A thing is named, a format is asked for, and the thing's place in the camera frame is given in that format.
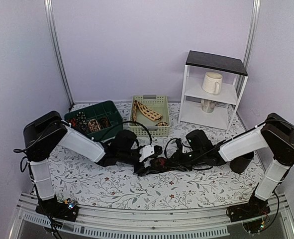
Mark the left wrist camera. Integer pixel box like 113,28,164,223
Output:
139,145,163,162

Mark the right aluminium frame post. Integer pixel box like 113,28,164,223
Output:
242,0,261,72

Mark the tan black patterned tie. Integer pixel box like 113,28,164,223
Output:
132,100,168,126

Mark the patterned glass cup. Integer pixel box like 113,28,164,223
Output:
201,99,216,114

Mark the red black rolled tie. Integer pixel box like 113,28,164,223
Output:
67,118,77,127

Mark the white shelf with black top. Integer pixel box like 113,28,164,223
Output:
178,50,248,132

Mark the dark red patterned tie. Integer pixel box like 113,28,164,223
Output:
150,157,176,172

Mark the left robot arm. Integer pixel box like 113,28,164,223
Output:
13,111,156,216

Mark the cream ceramic mug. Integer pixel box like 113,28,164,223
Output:
202,72,223,95

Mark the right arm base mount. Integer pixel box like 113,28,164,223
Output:
226,197,271,222

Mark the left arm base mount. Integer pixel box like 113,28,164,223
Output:
35,196,79,222

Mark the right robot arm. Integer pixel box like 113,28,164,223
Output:
168,113,294,217

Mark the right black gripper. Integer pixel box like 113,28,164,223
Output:
165,148,205,171

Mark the beige plastic slotted basket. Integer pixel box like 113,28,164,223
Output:
128,95,171,137

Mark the dark brown rolled tie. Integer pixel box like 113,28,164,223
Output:
99,117,111,129

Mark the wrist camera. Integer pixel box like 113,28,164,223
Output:
139,145,163,162
175,138,187,153

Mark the aluminium front rail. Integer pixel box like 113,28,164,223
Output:
9,193,294,239

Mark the tan patterned rolled tie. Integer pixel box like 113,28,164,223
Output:
88,119,101,133

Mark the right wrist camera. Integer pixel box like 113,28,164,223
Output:
175,138,187,153

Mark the aluminium frame post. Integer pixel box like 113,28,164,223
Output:
242,0,261,72
44,0,75,108

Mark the left aluminium frame post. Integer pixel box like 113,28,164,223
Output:
44,0,75,108

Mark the black white dotted rolled tie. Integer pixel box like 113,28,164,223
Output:
76,112,89,134

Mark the dark green divided organizer box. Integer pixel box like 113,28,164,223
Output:
64,101,123,140

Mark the dark brown cylinder cup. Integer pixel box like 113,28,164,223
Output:
230,152,254,174

